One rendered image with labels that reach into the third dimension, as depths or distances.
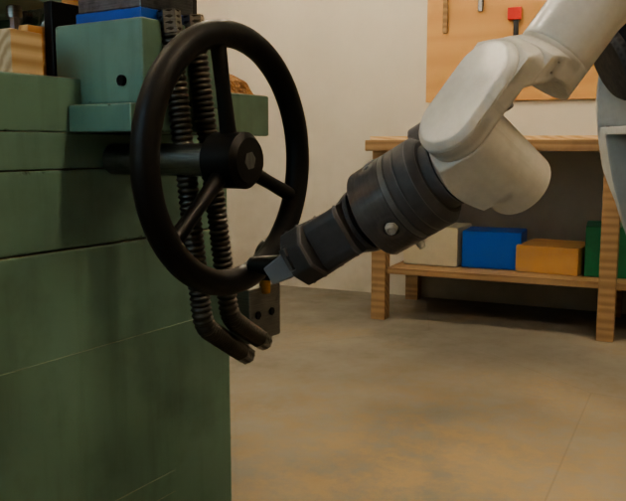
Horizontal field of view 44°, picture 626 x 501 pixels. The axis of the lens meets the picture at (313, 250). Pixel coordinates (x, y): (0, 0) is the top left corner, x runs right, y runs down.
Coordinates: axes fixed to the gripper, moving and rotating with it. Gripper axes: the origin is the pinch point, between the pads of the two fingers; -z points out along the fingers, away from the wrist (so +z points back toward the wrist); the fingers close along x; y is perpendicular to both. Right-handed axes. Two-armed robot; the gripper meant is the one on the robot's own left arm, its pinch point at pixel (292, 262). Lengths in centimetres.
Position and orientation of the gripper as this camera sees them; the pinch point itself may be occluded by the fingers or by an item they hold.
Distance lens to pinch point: 80.2
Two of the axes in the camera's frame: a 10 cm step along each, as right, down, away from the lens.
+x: 4.4, -2.5, 8.6
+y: -5.0, -8.6, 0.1
